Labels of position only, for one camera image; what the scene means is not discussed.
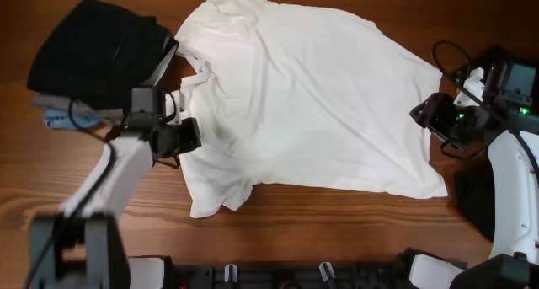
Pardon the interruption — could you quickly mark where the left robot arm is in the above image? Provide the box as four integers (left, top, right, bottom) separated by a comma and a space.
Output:
24, 88, 200, 288

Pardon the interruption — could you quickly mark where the folded black garment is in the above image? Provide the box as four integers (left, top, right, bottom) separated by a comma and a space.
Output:
27, 0, 178, 109

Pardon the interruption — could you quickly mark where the black garment on right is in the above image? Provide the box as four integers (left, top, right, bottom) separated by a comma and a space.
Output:
452, 44, 539, 243

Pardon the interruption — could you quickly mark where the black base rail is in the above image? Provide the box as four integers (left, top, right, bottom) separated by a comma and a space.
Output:
176, 262, 413, 289

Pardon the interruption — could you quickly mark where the folded grey garment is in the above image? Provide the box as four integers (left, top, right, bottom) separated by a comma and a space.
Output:
32, 94, 124, 124

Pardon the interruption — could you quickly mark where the folded light blue garment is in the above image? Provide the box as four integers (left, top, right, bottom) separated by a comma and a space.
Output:
43, 109, 104, 131

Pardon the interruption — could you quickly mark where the white t-shirt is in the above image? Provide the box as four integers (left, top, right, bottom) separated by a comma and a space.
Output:
175, 0, 447, 218

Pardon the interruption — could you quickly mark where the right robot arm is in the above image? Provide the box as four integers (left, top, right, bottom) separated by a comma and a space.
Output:
408, 60, 538, 288

